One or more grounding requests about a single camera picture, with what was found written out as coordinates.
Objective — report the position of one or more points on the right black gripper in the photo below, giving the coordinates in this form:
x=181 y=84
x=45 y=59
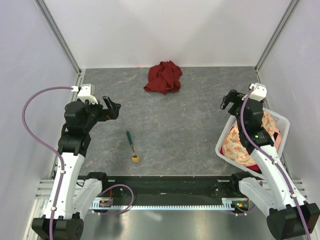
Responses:
x=233 y=96

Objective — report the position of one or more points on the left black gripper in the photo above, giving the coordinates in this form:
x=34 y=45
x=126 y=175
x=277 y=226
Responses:
x=106 y=114

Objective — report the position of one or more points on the teal handled gold spoon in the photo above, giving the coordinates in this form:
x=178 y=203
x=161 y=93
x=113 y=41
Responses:
x=135 y=158

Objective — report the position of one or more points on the dark red cloth napkin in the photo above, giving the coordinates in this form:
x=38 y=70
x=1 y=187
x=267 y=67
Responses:
x=164 y=78

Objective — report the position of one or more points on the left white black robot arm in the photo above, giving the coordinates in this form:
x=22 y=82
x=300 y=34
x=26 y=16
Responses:
x=63 y=217

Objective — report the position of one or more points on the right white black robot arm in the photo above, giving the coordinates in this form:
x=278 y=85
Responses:
x=288 y=213

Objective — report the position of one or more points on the floral peach cloth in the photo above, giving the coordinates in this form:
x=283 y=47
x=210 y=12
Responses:
x=233 y=149

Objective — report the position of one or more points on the white plastic laundry basket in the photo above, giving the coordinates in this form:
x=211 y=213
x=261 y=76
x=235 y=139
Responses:
x=282 y=124

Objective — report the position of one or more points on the red cloth in basket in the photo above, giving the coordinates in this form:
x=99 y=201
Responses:
x=254 y=168

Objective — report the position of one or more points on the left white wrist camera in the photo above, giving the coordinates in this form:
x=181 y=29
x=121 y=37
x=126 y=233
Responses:
x=85 y=94

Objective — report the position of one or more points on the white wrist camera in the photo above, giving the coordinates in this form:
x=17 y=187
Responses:
x=258 y=92
x=85 y=94

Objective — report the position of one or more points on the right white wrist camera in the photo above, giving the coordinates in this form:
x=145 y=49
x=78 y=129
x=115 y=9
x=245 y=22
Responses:
x=258 y=92

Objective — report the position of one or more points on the grey slotted cable duct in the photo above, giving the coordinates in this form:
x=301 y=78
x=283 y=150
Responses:
x=225 y=204

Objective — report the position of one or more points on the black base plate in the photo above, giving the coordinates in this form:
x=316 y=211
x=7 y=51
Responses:
x=171 y=191

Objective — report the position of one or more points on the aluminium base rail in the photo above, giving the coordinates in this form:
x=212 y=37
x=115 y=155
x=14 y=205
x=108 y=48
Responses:
x=40 y=202

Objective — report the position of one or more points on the right aluminium frame post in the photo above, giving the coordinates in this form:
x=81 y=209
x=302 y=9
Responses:
x=276 y=33

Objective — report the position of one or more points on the aluminium frame post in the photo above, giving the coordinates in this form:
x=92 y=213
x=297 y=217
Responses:
x=276 y=33
x=58 y=35

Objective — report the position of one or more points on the left aluminium frame post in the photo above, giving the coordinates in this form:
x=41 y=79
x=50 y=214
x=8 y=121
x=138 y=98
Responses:
x=58 y=35

